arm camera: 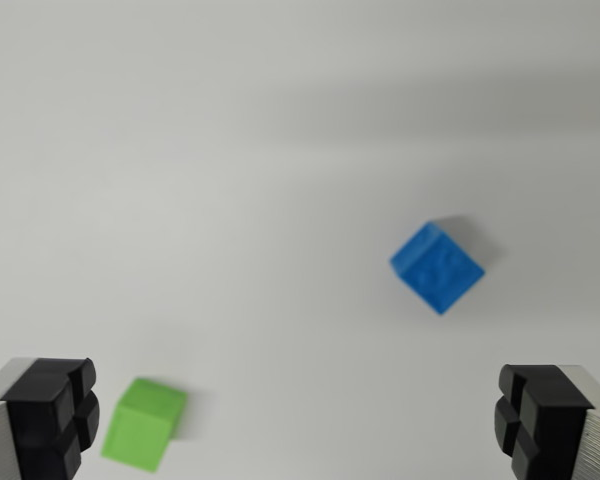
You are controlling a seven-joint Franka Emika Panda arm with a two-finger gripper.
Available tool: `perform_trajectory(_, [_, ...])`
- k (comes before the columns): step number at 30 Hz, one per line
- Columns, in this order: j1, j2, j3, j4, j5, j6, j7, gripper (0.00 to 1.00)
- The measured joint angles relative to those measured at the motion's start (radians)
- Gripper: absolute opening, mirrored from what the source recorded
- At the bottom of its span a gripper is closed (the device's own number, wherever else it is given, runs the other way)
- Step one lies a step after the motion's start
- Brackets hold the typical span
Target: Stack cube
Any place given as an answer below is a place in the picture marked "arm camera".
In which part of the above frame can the black-tipped silver gripper right finger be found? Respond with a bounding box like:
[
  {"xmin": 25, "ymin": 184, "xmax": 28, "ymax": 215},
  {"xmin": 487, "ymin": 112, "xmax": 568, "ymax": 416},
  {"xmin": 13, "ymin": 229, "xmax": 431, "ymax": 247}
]
[{"xmin": 493, "ymin": 363, "xmax": 600, "ymax": 480}]

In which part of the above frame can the green embossed soft cube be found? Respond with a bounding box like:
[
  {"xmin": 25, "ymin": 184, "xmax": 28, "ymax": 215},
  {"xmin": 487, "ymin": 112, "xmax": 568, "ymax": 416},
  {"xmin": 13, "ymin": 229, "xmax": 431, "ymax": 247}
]
[{"xmin": 100, "ymin": 377, "xmax": 189, "ymax": 475}]

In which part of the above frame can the blue embossed soft cube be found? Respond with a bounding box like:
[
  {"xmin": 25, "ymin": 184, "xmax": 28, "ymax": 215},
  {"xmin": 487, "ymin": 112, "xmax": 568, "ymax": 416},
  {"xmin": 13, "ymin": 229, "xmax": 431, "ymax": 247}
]
[{"xmin": 388, "ymin": 220, "xmax": 486, "ymax": 316}]

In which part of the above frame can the black-tipped silver gripper left finger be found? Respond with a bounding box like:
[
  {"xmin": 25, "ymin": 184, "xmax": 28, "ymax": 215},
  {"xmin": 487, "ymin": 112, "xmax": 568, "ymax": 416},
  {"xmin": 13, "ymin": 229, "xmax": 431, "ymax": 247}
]
[{"xmin": 0, "ymin": 356, "xmax": 102, "ymax": 480}]

